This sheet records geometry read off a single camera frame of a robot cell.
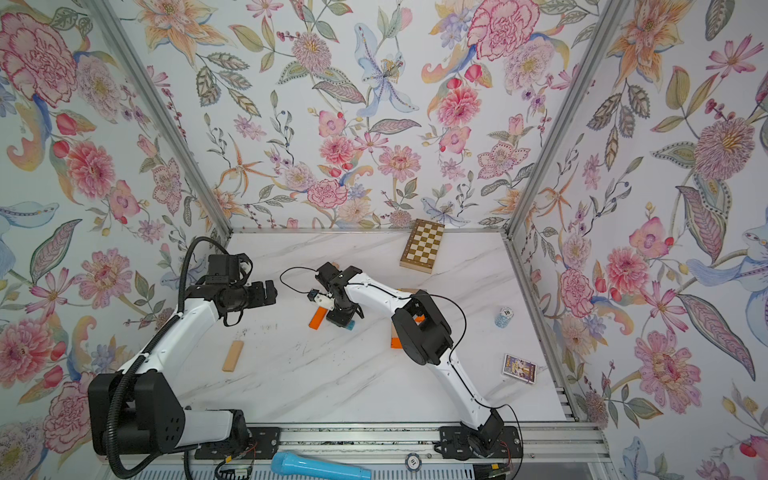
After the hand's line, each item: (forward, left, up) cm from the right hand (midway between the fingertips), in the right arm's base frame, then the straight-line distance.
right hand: (342, 314), depth 97 cm
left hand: (0, +20, +14) cm, 24 cm away
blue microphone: (-41, +7, +4) cm, 42 cm away
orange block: (-22, -18, +28) cm, 40 cm away
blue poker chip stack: (-2, -50, +4) cm, 50 cm away
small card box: (-16, -52, 0) cm, 55 cm away
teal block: (-5, -4, +2) cm, 6 cm away
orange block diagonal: (-1, +7, 0) cm, 8 cm away
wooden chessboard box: (+29, -27, +1) cm, 40 cm away
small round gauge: (-39, -22, 0) cm, 45 cm away
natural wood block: (-15, +30, 0) cm, 34 cm away
